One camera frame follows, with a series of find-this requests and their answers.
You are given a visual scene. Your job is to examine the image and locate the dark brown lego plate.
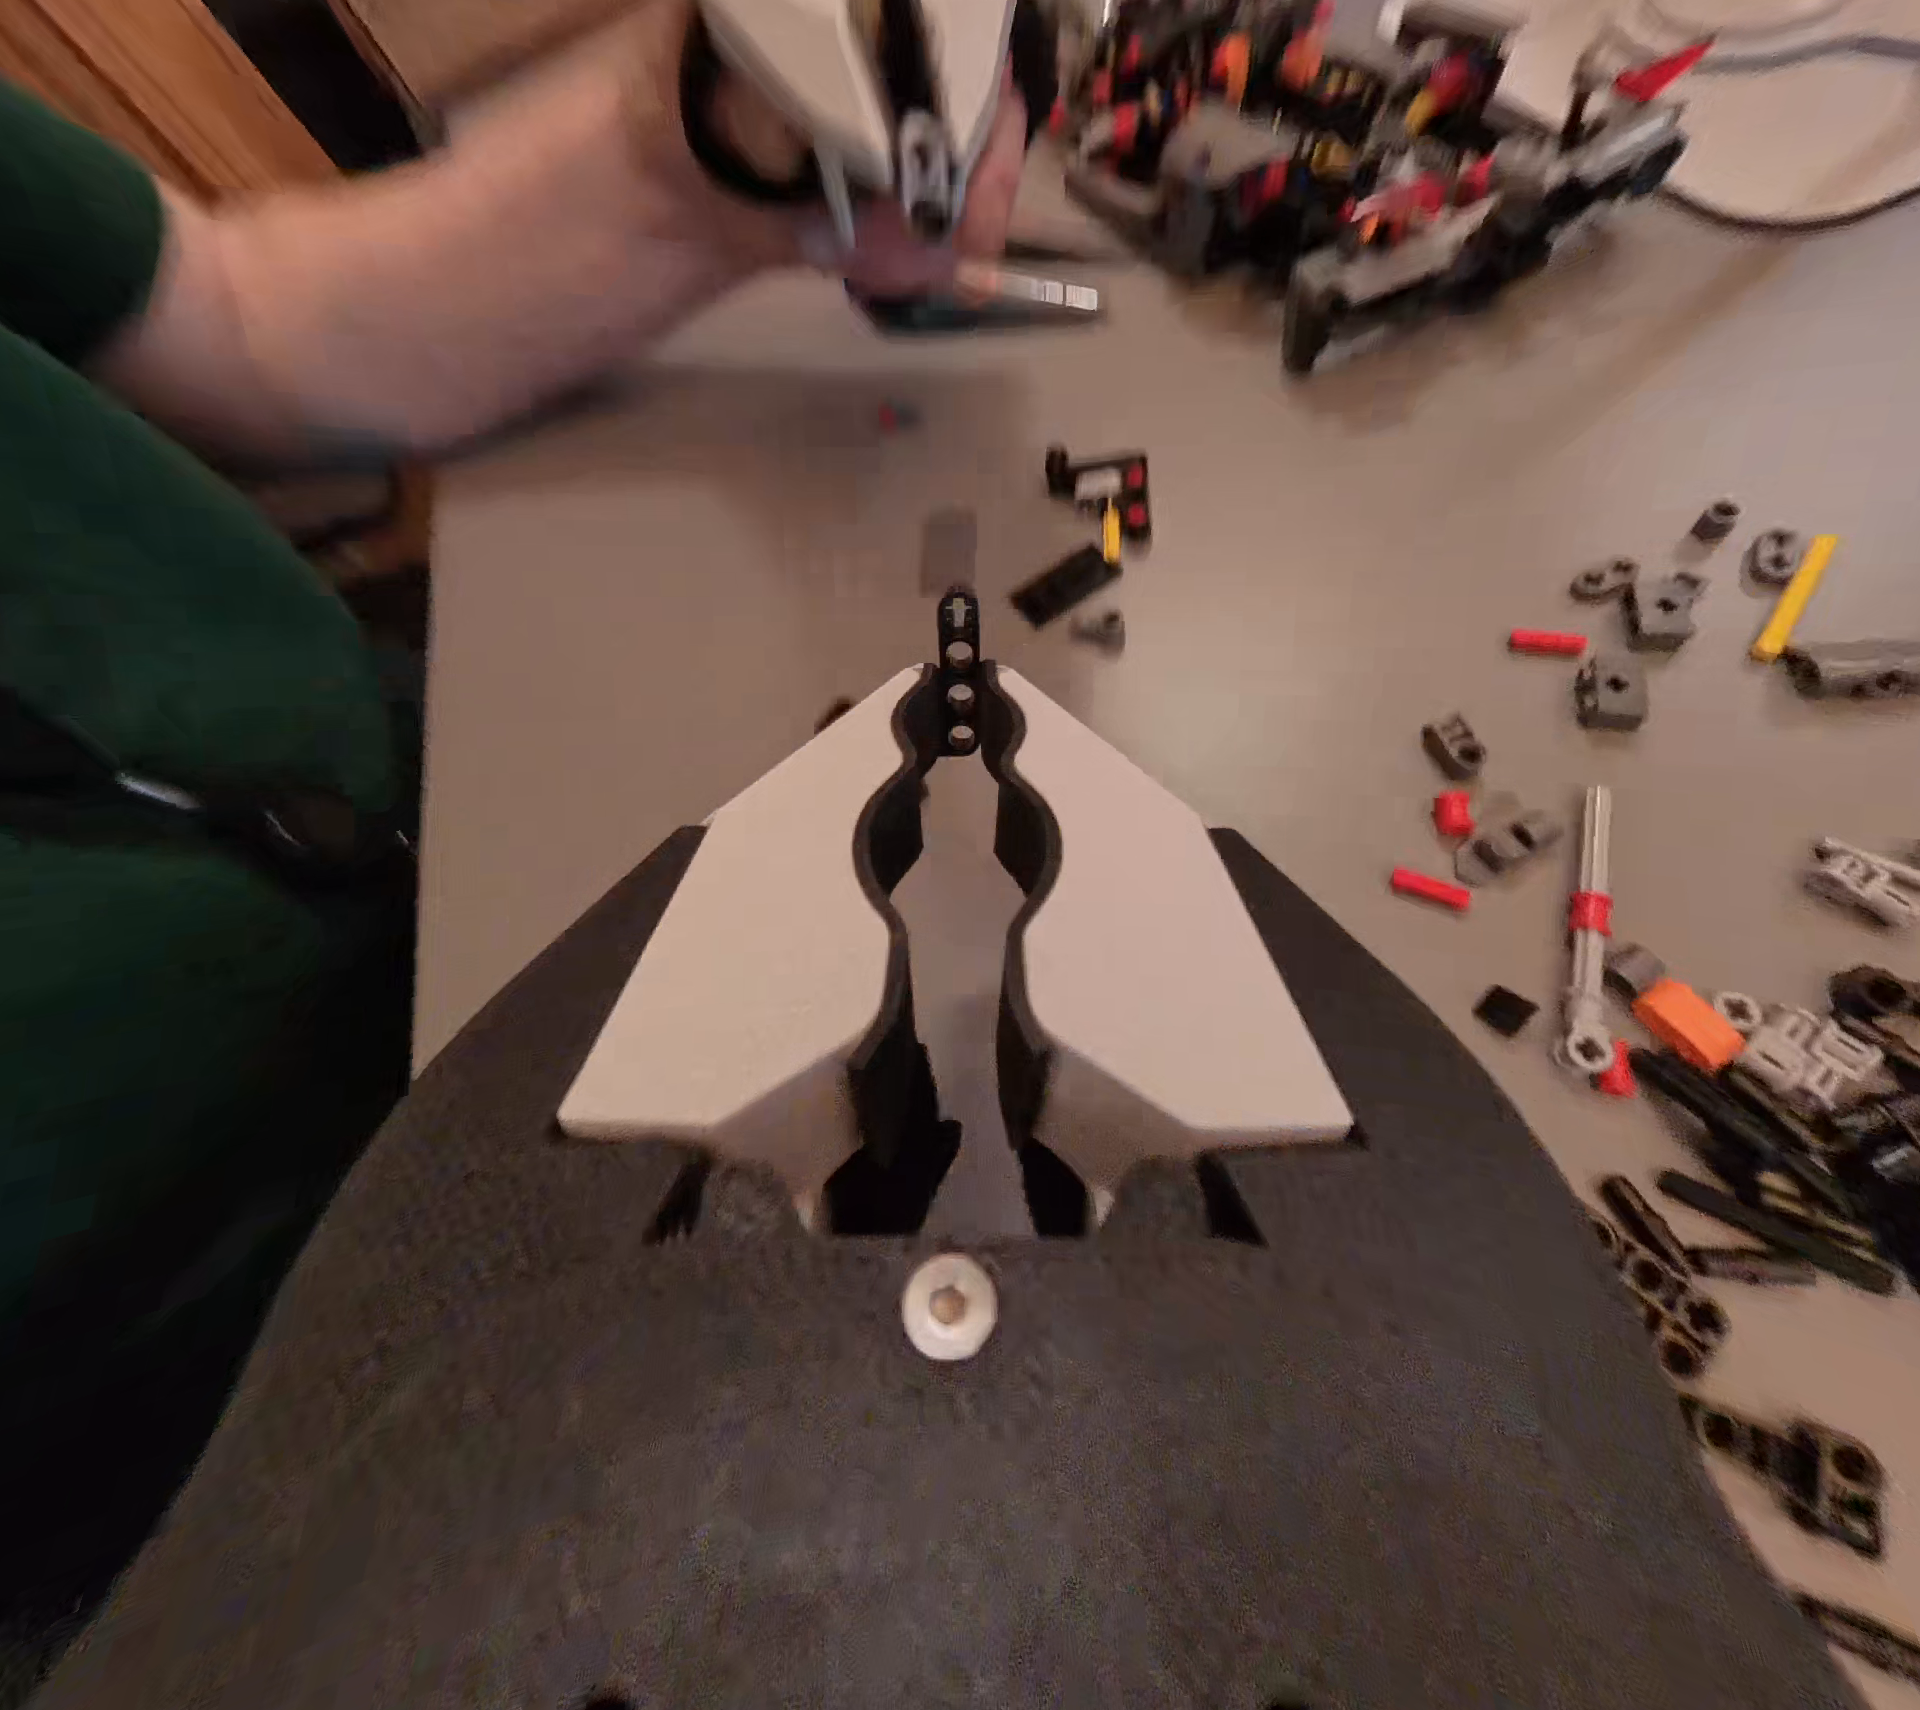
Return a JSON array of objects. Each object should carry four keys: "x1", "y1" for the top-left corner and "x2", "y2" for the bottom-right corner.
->
[{"x1": 1009, "y1": 541, "x2": 1123, "y2": 629}]

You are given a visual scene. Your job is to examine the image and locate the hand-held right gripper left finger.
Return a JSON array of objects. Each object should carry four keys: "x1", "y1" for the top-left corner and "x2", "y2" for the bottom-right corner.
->
[{"x1": 555, "y1": 665, "x2": 945, "y2": 1230}]

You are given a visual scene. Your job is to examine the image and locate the partly built lego car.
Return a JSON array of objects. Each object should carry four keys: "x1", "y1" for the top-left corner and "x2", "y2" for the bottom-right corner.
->
[{"x1": 1051, "y1": 0, "x2": 1721, "y2": 377}]

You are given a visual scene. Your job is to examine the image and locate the person's left hand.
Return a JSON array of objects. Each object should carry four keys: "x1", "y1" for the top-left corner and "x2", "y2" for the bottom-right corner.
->
[{"x1": 600, "y1": 0, "x2": 1040, "y2": 305}]

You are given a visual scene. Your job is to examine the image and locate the black lego subassembly red pins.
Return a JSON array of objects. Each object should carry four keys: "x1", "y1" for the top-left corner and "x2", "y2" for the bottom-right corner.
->
[{"x1": 1043, "y1": 442, "x2": 1159, "y2": 563}]

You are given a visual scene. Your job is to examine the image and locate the person's left forearm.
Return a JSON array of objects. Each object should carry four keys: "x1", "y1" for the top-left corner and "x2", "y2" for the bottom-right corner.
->
[{"x1": 91, "y1": 73, "x2": 633, "y2": 459}]

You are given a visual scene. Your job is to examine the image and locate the grey lego connector piece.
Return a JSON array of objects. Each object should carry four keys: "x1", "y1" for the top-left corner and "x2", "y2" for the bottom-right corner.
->
[{"x1": 893, "y1": 108, "x2": 966, "y2": 242}]

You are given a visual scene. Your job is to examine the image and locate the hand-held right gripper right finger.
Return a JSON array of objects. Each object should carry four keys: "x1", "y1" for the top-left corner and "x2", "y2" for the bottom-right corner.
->
[{"x1": 979, "y1": 661, "x2": 1360, "y2": 1232}]

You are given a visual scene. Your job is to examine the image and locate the scattered loose lego pieces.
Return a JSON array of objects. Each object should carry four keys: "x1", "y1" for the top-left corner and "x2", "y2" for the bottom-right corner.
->
[{"x1": 1386, "y1": 494, "x2": 1920, "y2": 1690}]

